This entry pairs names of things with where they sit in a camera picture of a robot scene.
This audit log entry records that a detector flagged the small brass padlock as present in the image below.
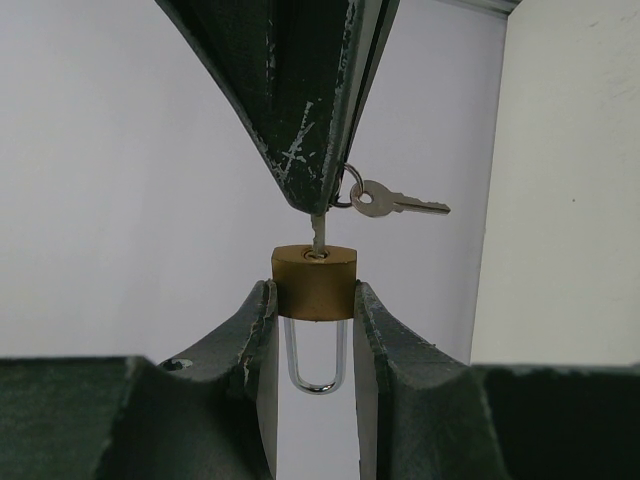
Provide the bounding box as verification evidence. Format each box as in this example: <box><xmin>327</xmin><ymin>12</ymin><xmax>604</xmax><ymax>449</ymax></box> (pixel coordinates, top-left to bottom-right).
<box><xmin>271</xmin><ymin>245</ymin><xmax>357</xmax><ymax>396</ymax></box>

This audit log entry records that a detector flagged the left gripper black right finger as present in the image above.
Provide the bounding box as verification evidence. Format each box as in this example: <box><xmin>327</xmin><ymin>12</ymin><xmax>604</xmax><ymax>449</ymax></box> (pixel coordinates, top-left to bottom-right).
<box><xmin>353</xmin><ymin>282</ymin><xmax>639</xmax><ymax>479</ymax></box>

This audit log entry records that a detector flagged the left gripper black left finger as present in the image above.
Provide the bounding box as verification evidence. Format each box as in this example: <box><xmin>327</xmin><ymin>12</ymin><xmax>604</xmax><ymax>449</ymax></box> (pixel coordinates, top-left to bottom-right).
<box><xmin>1</xmin><ymin>281</ymin><xmax>278</xmax><ymax>479</ymax></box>

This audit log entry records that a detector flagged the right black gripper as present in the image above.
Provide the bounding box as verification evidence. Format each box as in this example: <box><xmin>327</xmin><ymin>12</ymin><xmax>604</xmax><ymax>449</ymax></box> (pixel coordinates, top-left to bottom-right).
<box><xmin>158</xmin><ymin>0</ymin><xmax>399</xmax><ymax>215</ymax></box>

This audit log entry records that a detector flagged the silver key set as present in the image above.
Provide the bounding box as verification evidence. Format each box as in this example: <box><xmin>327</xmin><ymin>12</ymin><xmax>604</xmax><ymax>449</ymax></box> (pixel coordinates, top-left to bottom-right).
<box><xmin>308</xmin><ymin>162</ymin><xmax>452</xmax><ymax>259</ymax></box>

